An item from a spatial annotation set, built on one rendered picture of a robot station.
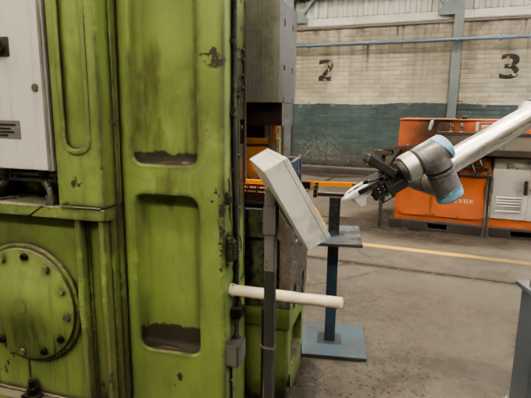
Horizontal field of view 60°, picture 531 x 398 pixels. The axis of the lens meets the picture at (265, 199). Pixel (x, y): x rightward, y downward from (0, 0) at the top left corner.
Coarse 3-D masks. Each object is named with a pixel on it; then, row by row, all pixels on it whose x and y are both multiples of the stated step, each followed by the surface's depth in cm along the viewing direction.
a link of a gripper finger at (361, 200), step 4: (364, 184) 145; (360, 188) 144; (352, 192) 144; (356, 192) 143; (368, 192) 145; (348, 196) 145; (352, 196) 144; (356, 196) 144; (360, 196) 145; (364, 196) 145; (368, 196) 145; (344, 200) 146; (356, 200) 145; (360, 200) 145; (364, 200) 145; (360, 204) 145; (364, 204) 145
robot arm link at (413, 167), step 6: (402, 156) 145; (408, 156) 144; (414, 156) 144; (402, 162) 144; (408, 162) 143; (414, 162) 143; (408, 168) 143; (414, 168) 143; (420, 168) 144; (408, 174) 145; (414, 174) 144; (420, 174) 145; (408, 180) 148
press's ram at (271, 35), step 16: (256, 0) 182; (272, 0) 181; (256, 16) 183; (272, 16) 182; (288, 16) 193; (256, 32) 185; (272, 32) 183; (288, 32) 195; (256, 48) 186; (272, 48) 184; (288, 48) 197; (256, 64) 187; (272, 64) 185; (288, 64) 199; (256, 80) 188; (272, 80) 186; (288, 80) 200; (256, 96) 189; (272, 96) 188; (288, 96) 202
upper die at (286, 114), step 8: (248, 104) 196; (256, 104) 195; (264, 104) 194; (272, 104) 193; (280, 104) 192; (288, 104) 203; (248, 112) 197; (256, 112) 196; (264, 112) 195; (272, 112) 194; (280, 112) 193; (288, 112) 204; (248, 120) 197; (256, 120) 196; (264, 120) 195; (272, 120) 194; (280, 120) 193; (288, 120) 205
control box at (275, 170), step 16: (256, 160) 155; (272, 160) 141; (288, 160) 133; (272, 176) 133; (288, 176) 134; (272, 192) 147; (288, 192) 135; (304, 192) 136; (288, 208) 136; (304, 208) 137; (304, 224) 138; (320, 224) 138; (304, 240) 139; (320, 240) 139
